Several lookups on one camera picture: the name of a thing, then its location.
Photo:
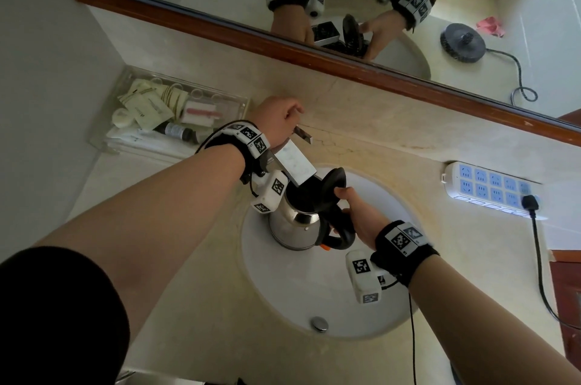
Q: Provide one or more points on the person's right hand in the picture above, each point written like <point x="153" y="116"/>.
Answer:
<point x="365" y="219"/>

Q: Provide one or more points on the person's left hand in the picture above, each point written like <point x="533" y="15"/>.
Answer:
<point x="272" y="117"/>

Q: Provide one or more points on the person's left fingers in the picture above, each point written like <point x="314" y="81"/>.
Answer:
<point x="293" y="111"/>

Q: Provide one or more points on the person's right thumb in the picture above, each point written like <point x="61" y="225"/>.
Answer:
<point x="347" y="194"/>

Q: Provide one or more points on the chrome faucet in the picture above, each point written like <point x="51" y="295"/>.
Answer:
<point x="297" y="162"/>

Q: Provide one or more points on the steel kettle with black lid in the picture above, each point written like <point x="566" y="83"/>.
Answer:
<point x="293" y="226"/>

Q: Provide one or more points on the person's left forearm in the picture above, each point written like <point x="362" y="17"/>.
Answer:
<point x="172" y="212"/>

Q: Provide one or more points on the person's right forearm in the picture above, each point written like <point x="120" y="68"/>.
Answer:
<point x="481" y="321"/>

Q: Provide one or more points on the black marker wristband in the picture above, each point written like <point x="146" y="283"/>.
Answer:
<point x="404" y="244"/>
<point x="247" y="139"/>

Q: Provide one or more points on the white packet with red item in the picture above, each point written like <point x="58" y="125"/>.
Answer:
<point x="202" y="113"/>

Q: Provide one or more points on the white sink basin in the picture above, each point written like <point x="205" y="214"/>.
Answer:
<point x="313" y="289"/>

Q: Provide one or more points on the small dark bottle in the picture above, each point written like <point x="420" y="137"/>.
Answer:
<point x="174" y="130"/>

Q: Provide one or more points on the chrome sink drain plug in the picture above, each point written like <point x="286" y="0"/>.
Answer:
<point x="319" y="324"/>

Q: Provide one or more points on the white power strip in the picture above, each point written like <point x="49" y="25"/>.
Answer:
<point x="481" y="187"/>

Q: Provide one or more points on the beige sachet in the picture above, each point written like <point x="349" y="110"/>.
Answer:
<point x="147" y="105"/>

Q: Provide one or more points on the folded white packets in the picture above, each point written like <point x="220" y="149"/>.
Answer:
<point x="145" y="142"/>

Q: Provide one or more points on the round white pad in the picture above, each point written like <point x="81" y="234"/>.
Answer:
<point x="121" y="118"/>

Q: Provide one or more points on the clear plastic toiletry tray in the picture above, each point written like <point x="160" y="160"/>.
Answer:
<point x="113" y="144"/>

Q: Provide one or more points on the brown wooden door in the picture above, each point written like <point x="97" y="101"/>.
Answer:
<point x="567" y="298"/>

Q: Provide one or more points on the black sleeve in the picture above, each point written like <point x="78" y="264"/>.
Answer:
<point x="59" y="321"/>

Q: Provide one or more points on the white wrist camera block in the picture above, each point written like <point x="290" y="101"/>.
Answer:
<point x="272" y="191"/>
<point x="363" y="273"/>

